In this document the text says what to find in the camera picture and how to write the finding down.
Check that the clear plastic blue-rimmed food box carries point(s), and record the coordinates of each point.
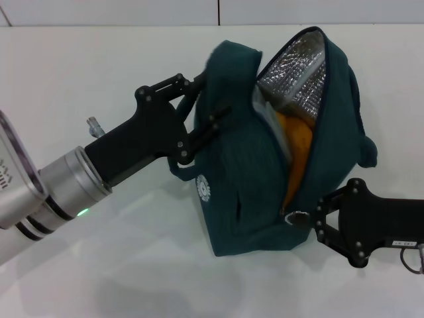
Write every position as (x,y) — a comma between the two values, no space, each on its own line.
(270,119)

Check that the yellow banana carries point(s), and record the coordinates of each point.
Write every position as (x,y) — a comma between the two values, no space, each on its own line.
(298,139)

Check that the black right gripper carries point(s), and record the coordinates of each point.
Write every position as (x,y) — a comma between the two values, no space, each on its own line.
(381,222)

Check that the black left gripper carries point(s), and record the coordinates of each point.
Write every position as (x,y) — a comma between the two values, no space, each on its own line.
(149,132)

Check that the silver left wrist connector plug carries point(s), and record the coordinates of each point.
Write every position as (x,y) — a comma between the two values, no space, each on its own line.
(94,126)

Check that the dark teal fabric lunch bag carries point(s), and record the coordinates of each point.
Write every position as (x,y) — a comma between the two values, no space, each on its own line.
(232,165)

